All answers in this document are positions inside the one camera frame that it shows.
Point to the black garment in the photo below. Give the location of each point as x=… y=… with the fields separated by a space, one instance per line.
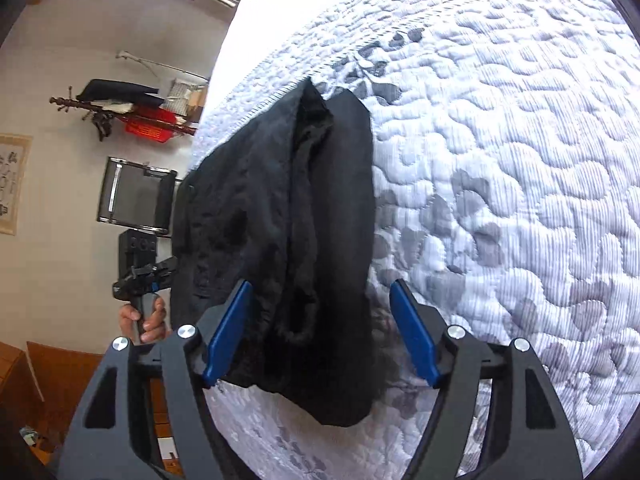
x=115 y=91

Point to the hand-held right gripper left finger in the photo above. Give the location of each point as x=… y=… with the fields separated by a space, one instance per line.
x=225 y=340

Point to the wooden coat rack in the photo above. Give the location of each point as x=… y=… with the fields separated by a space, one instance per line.
x=70 y=102

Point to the black chrome frame chair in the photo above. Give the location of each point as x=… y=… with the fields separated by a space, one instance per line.
x=135 y=195

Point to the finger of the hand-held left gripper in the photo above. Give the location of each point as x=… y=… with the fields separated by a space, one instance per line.
x=165 y=269

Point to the wall poster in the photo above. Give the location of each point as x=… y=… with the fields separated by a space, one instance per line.
x=12 y=185

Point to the cardboard box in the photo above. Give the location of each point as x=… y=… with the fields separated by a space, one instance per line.
x=55 y=380

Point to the red basket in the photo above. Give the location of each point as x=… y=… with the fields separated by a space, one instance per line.
x=150 y=129

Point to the grey quilted bed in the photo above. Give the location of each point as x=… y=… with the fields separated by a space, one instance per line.
x=500 y=160

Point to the person's left hand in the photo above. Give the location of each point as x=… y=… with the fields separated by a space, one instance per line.
x=157 y=325

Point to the white mesh basket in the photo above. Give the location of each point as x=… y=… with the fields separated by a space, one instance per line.
x=180 y=95

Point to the black pants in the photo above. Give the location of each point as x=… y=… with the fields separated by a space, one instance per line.
x=260 y=240

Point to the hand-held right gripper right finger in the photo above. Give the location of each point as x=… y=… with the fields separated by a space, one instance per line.
x=415 y=340

